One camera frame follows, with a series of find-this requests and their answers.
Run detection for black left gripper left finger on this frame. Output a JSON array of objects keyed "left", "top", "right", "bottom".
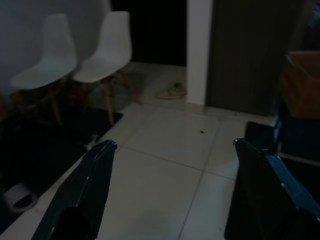
[{"left": 31, "top": 139, "right": 118, "bottom": 240}]

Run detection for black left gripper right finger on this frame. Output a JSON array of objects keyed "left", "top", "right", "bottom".
[{"left": 224, "top": 137, "right": 320, "bottom": 240}]

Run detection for black floor mat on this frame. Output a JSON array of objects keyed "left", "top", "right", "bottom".
[{"left": 0, "top": 106, "right": 124, "bottom": 235}]

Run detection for white slipper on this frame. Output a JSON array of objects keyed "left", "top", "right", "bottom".
[{"left": 3, "top": 183, "right": 39, "bottom": 214}]

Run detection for printed open cardboard box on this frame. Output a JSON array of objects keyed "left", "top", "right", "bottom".
[{"left": 281, "top": 49, "right": 320, "bottom": 119}]

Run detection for beige slipper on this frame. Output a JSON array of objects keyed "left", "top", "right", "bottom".
[{"left": 155, "top": 81, "right": 188, "bottom": 101}]

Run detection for white shell chair wooden legs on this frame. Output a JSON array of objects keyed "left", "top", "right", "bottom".
[
  {"left": 72, "top": 11, "right": 144, "bottom": 126},
  {"left": 9, "top": 13, "right": 78, "bottom": 126}
]

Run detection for grey tall cabinet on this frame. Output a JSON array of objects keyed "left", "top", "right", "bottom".
[{"left": 206, "top": 0, "right": 305, "bottom": 116}]

